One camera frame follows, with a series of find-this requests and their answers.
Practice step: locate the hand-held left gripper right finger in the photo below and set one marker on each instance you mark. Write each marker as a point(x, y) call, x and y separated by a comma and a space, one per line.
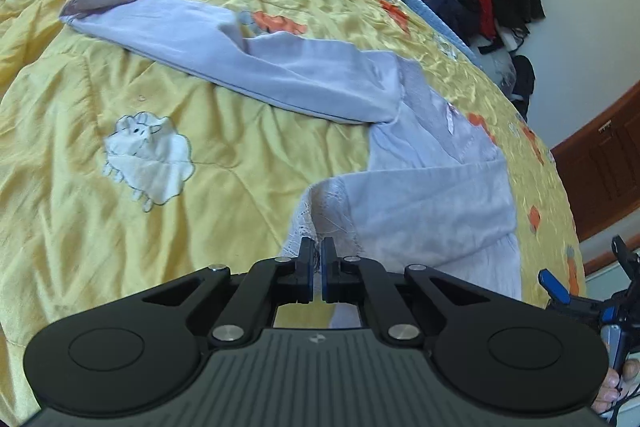
point(328, 279)

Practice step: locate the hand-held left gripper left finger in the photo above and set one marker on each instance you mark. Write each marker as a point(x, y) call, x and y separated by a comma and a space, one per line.
point(309, 279)

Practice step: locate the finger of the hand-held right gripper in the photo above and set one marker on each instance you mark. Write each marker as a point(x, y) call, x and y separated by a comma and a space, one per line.
point(621, 252)
point(552, 283)

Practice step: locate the lavender long-sleeved top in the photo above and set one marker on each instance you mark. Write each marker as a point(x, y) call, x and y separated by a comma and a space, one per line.
point(310, 77)

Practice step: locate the person's right hand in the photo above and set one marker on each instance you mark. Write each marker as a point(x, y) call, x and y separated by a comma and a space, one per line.
point(612, 389)

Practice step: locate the wooden door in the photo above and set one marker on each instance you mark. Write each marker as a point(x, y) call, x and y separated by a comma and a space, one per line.
point(600, 157)

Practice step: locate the dark cloth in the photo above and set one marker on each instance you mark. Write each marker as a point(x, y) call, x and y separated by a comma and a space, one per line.
point(524, 82)

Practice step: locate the yellow printed blanket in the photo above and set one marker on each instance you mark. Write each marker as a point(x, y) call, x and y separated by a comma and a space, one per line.
point(100, 97)

